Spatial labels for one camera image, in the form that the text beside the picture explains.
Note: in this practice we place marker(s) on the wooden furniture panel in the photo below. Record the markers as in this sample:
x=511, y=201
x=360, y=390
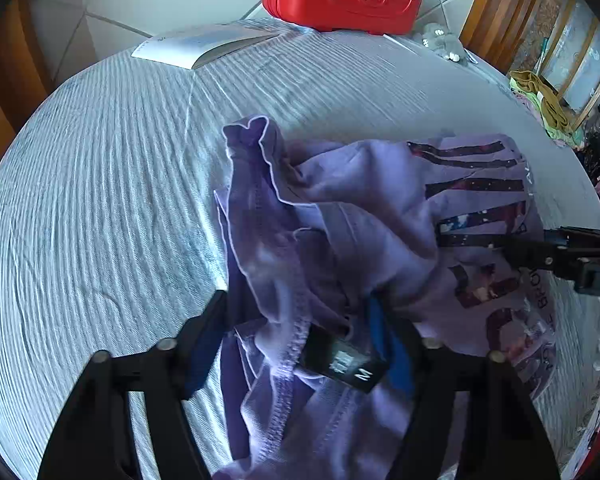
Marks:
x=10, y=85

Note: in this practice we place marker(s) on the white paper booklet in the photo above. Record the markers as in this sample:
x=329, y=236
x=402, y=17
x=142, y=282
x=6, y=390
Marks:
x=205, y=42

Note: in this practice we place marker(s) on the purple printed t-shirt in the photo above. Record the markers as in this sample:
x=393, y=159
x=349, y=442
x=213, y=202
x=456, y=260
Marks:
x=340, y=240

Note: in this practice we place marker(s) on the yellow-green clothes pile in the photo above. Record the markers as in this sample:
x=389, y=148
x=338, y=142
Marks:
x=545, y=100

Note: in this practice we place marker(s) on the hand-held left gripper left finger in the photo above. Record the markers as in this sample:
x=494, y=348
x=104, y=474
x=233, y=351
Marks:
x=204, y=345

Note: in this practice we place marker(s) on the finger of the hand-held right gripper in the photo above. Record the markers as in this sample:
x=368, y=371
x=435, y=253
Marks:
x=582, y=240
x=535, y=257

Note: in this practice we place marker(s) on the grey striped bed cover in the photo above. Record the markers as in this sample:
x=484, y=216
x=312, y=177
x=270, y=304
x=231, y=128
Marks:
x=110, y=185

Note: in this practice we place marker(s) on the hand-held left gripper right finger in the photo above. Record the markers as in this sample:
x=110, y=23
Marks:
x=380, y=332

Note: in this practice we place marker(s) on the grey plush toy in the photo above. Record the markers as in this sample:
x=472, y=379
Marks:
x=442, y=42

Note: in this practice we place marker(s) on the wooden glass-door cabinet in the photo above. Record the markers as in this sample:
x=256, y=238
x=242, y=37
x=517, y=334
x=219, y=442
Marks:
x=555, y=15

